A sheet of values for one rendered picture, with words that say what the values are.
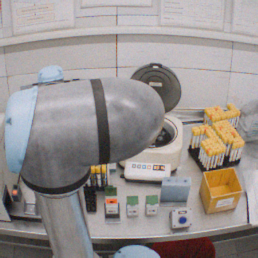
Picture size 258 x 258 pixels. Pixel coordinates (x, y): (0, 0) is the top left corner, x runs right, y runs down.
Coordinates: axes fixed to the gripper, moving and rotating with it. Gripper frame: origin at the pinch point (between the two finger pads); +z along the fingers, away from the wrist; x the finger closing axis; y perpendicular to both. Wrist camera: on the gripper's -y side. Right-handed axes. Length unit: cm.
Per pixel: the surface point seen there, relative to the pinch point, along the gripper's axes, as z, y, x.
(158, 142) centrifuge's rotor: 7.1, -31.1, -20.2
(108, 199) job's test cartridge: 10.2, -12.5, 4.7
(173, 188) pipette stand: 9.6, -34.3, 1.4
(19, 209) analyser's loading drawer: 13.9, 20.4, 9.1
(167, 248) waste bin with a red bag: 68, -40, -9
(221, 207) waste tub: 15, -52, 9
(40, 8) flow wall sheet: -41, 16, -50
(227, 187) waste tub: 17, -58, -3
